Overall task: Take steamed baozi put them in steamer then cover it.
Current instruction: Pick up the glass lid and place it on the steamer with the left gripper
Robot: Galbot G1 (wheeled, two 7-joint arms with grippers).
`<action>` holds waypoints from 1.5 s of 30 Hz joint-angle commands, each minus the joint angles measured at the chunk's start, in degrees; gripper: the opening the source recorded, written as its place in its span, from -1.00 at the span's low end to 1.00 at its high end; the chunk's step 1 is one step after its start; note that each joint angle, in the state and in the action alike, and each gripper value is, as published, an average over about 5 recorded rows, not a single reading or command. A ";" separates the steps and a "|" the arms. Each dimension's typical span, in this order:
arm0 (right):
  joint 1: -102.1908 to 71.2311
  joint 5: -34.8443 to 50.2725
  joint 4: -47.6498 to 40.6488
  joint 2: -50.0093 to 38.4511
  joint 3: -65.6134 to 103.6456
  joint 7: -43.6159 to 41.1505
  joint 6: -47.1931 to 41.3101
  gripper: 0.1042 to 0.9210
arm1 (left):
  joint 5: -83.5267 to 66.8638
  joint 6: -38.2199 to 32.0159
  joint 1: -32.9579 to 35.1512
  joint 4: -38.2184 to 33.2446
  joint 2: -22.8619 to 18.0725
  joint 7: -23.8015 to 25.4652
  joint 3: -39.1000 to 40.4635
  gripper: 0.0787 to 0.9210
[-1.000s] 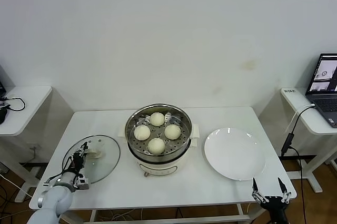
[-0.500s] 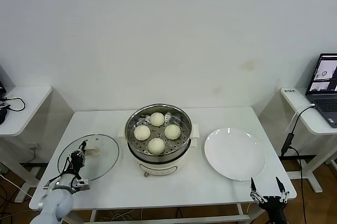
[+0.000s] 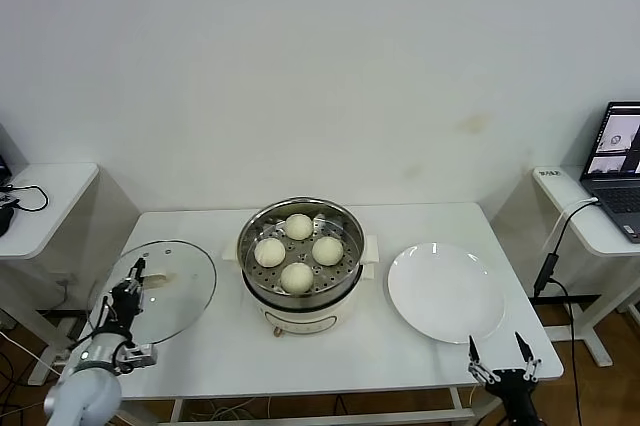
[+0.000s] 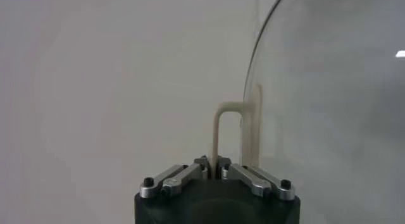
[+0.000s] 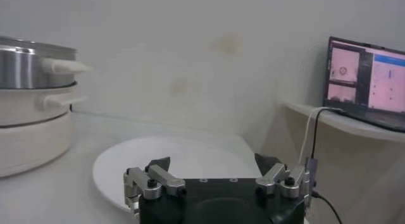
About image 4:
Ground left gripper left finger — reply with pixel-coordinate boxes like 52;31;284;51
139;154;210;200

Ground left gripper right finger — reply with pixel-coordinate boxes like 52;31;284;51
216;156;297;202

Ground glass pot lid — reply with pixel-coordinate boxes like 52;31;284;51
210;0;405;224

